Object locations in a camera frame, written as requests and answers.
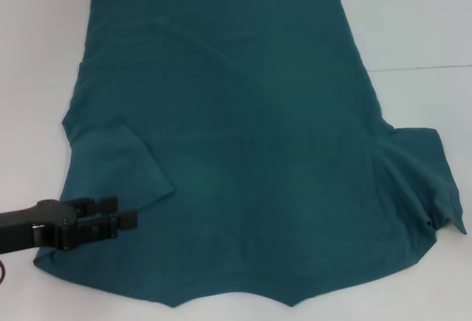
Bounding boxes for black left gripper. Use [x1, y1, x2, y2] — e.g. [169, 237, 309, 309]
[0, 196, 139, 256]

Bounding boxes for teal blue shirt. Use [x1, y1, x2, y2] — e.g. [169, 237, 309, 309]
[32, 0, 468, 299]

